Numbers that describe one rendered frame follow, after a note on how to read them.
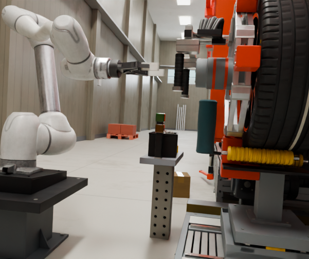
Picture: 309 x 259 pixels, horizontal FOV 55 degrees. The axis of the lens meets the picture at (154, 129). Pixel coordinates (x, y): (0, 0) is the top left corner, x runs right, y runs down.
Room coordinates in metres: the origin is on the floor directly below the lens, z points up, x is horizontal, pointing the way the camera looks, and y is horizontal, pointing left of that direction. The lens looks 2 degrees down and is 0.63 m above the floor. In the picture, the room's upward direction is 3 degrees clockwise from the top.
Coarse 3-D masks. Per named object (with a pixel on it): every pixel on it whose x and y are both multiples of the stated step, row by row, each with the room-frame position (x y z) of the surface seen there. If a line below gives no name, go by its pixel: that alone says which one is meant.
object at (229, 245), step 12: (228, 216) 1.54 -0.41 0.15; (228, 228) 1.36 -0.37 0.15; (228, 240) 1.22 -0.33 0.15; (228, 252) 1.12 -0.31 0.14; (240, 252) 1.12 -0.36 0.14; (252, 252) 1.11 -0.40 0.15; (264, 252) 1.10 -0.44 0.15; (276, 252) 1.09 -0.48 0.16; (288, 252) 1.09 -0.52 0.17; (300, 252) 1.09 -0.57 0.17
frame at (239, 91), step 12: (240, 12) 1.14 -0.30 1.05; (240, 24) 1.08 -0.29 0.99; (252, 24) 1.07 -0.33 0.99; (240, 36) 1.05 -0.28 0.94; (252, 36) 1.04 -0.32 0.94; (240, 84) 1.05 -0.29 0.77; (228, 96) 1.54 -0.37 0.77; (240, 96) 1.06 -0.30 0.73; (228, 108) 1.50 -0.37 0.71; (228, 120) 1.16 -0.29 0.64; (240, 120) 1.14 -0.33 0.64; (228, 132) 1.19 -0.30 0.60; (240, 132) 1.18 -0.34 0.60
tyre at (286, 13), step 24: (264, 0) 1.07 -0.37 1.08; (288, 0) 1.06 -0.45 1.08; (264, 24) 1.01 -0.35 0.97; (288, 24) 0.99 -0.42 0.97; (264, 48) 0.99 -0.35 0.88; (288, 48) 0.97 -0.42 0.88; (264, 72) 0.98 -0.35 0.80; (288, 72) 0.97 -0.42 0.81; (264, 96) 1.00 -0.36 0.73; (288, 96) 0.99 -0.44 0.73; (264, 120) 1.04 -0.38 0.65; (288, 120) 1.02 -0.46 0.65; (264, 144) 1.15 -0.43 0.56; (288, 144) 1.12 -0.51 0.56
